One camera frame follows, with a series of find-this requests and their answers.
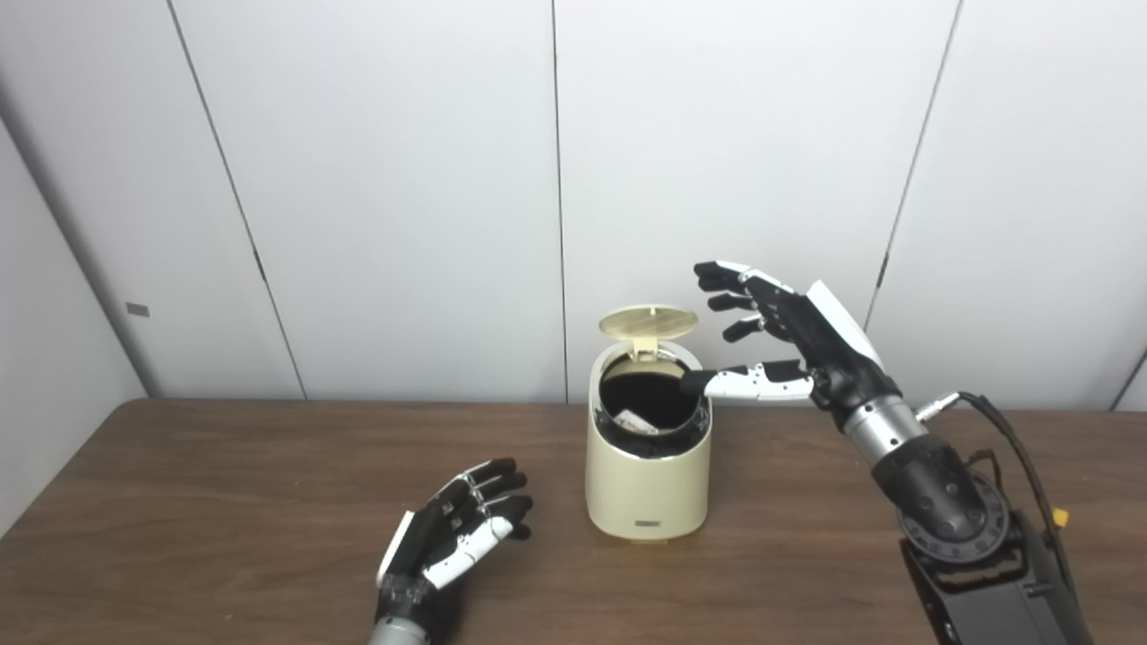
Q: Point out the white and black left hand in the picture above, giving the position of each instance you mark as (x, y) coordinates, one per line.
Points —
(430, 537)

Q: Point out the white and black right hand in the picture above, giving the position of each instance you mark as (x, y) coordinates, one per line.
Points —
(824, 345)

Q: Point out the round cream bin lid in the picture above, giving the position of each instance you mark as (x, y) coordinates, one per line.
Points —
(647, 322)

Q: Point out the small milk carton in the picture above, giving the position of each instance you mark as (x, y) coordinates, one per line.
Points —
(634, 419)

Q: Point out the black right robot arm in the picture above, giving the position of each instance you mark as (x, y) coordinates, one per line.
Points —
(950, 511)

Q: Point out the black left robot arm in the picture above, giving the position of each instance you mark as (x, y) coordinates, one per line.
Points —
(394, 633)

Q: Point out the cream-colored bin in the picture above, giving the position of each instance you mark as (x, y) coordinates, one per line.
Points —
(647, 493)

